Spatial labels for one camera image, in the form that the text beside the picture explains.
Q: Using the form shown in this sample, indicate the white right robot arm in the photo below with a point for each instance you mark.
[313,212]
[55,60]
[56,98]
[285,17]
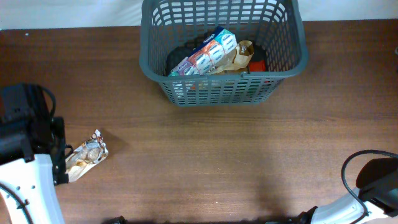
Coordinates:
[376,188]

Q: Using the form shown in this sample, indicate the grey plastic basket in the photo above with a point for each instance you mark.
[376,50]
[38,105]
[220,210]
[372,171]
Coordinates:
[274,27]

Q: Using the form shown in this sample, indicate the beige snack bag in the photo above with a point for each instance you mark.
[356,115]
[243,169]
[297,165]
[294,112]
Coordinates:
[236,59]

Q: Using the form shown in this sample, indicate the brown nut snack pouch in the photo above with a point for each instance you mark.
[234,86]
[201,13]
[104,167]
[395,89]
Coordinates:
[86,156]

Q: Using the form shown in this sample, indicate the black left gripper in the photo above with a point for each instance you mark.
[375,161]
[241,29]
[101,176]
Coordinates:
[61,176]

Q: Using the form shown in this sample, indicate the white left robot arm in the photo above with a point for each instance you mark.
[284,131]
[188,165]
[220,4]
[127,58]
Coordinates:
[32,155]

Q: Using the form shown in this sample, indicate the Kleenex tissue multipack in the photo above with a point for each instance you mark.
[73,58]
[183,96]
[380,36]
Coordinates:
[212,56]

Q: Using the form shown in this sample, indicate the orange spaghetti package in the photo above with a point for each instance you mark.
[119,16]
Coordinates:
[259,66]

